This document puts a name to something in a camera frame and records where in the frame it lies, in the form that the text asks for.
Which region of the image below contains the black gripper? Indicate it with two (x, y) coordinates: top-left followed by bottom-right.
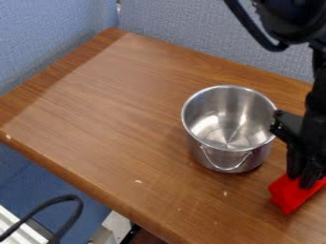
(270, 50), (326, 190)

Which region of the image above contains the red block object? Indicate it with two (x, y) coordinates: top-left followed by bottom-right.
(269, 174), (326, 214)

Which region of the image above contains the metal pot with handles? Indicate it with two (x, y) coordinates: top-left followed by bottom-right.
(181, 85), (277, 173)

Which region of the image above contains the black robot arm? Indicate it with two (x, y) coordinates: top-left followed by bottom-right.
(225, 0), (326, 189)

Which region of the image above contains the white table support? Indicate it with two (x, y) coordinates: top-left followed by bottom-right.
(87, 211), (132, 244)

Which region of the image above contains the black cable loop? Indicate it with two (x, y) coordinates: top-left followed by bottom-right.
(0, 193), (86, 244)

